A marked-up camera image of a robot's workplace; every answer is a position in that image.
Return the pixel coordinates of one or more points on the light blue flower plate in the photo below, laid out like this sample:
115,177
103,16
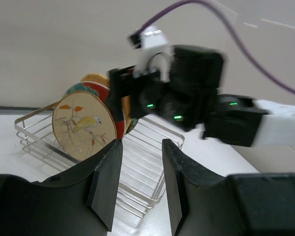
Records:
132,125

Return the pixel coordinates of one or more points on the red and teal plate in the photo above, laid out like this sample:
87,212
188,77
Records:
101,92

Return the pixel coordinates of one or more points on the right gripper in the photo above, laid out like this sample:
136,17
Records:
185,100

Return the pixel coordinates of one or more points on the wire dish rack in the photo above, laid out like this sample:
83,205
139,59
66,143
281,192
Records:
142,183

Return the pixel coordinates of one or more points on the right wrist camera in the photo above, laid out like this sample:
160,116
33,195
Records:
152,49

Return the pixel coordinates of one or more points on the orange woven oval plate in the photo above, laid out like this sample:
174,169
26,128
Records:
103,80

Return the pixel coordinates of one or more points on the beige floral plate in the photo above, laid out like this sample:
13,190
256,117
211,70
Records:
82,125

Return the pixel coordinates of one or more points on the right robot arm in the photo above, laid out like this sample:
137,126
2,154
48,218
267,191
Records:
243,121

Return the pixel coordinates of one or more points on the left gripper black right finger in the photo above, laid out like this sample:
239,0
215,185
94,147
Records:
203,203

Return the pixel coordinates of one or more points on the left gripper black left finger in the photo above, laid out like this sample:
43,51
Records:
79,201

